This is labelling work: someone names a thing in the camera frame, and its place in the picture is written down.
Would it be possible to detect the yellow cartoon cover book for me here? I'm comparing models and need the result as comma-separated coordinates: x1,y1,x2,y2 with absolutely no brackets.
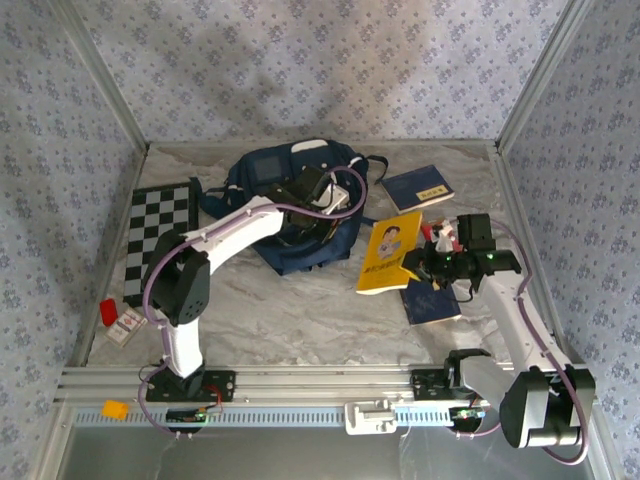
355,209,424,296

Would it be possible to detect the dark blue book two-character label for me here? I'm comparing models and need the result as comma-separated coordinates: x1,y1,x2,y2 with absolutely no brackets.
399,282,462,326

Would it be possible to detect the navy blue backpack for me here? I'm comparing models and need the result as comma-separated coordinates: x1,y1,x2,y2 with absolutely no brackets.
198,138,390,277

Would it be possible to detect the dark blue book four-character label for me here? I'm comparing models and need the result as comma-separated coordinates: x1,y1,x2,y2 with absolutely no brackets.
380,164,455,215

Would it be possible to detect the playing card pack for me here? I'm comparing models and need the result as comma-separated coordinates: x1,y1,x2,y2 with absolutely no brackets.
104,307,149,347

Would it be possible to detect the black and grey checkerboard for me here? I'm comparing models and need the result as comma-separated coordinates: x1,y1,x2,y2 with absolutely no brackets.
122,182,201,309

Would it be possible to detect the grey metal panel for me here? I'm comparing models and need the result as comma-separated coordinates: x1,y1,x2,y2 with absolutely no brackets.
64,424,601,480

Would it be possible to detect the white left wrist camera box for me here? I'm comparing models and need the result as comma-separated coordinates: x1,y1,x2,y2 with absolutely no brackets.
319,182,350,216

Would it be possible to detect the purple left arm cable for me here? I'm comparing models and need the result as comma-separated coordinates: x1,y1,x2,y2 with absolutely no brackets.
137,164,369,441

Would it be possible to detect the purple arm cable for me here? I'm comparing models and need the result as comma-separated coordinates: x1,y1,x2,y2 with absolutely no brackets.
452,217,591,466
137,164,369,441

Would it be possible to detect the black right camera cable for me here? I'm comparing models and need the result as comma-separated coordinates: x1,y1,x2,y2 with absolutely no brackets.
447,277,476,304

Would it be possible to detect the aluminium side rail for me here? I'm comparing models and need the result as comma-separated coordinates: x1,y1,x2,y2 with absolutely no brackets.
69,144,151,366
492,144,584,366

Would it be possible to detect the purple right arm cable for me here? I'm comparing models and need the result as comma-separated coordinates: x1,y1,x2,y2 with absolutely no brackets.
452,217,591,466

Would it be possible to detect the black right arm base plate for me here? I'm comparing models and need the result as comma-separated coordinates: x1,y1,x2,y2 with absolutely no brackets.
409,368,504,401

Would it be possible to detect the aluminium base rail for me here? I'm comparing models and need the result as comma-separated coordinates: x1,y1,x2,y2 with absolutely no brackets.
53,364,599,404

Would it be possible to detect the white plastic bracket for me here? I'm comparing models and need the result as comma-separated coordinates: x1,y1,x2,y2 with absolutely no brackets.
344,398,401,436

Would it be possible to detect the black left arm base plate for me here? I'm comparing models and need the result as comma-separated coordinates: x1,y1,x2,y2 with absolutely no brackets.
144,369,237,404

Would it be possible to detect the grey slotted cable duct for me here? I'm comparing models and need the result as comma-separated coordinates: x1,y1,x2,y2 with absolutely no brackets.
74,405,584,427

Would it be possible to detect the aluminium frame post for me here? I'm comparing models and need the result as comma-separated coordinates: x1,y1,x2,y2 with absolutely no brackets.
494,0,596,154
49,0,151,154

